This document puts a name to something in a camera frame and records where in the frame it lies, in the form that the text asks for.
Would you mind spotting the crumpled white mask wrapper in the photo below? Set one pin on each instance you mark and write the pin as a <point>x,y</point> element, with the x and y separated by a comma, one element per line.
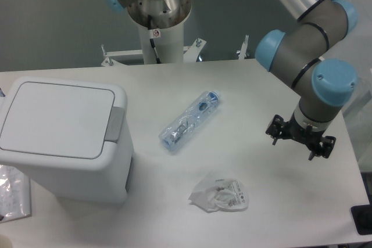
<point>220,191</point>

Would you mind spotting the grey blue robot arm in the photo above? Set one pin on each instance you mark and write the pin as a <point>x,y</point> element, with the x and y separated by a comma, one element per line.
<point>323,85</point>

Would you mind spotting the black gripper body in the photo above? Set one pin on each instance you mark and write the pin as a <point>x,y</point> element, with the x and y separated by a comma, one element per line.
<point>307,136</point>

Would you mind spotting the crushed clear plastic bottle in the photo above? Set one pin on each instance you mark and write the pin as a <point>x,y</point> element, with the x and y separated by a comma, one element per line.
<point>181,128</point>

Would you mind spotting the paper notebook on table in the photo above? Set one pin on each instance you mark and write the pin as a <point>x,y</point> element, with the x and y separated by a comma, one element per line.
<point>15,194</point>

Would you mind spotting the black device at edge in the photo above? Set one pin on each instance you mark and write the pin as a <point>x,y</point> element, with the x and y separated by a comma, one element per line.
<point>362,218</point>

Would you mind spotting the white plastic trash can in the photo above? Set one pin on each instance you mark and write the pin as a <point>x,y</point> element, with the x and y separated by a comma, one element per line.
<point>71,137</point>

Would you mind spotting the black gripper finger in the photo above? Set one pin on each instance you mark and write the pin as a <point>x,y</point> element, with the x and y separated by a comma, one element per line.
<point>275,128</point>
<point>321,147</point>

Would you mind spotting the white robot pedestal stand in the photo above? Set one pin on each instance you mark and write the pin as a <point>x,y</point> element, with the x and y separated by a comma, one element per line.
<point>158,46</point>

